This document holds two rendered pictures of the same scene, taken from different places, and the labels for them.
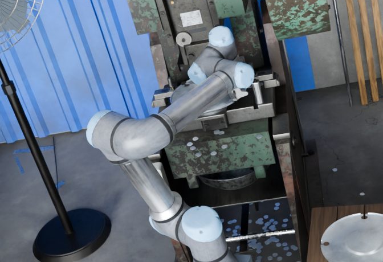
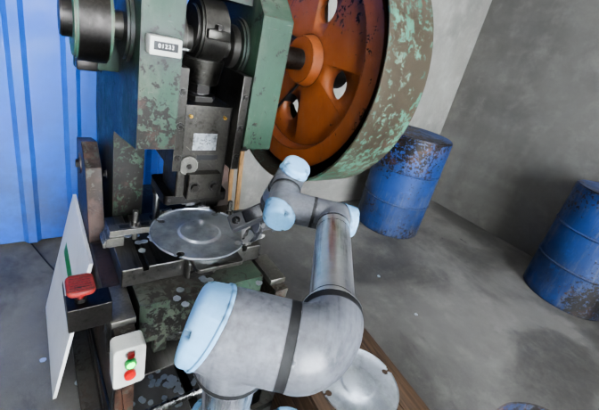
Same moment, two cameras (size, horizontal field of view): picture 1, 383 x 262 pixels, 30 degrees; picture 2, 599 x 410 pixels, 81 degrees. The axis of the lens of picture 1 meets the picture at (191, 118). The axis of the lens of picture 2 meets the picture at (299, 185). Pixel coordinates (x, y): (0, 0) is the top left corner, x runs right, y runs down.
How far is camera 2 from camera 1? 1.75 m
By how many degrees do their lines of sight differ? 48
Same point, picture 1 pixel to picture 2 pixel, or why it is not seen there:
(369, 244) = (365, 383)
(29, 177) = not seen: outside the picture
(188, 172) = (160, 332)
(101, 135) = (246, 353)
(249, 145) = not seen: hidden behind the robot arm
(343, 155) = not seen: hidden behind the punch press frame
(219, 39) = (302, 170)
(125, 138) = (325, 356)
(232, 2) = (263, 133)
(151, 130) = (357, 327)
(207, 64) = (299, 202)
